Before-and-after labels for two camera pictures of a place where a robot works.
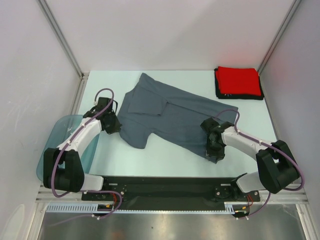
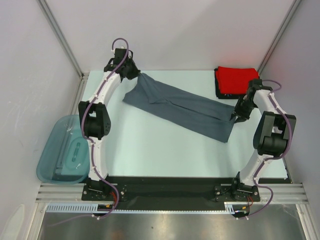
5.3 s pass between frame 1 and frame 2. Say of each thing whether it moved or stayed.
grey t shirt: moved
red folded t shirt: stayed
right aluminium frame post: stayed
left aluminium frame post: stayed
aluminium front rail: stayed
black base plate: stayed
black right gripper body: moved
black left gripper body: moved
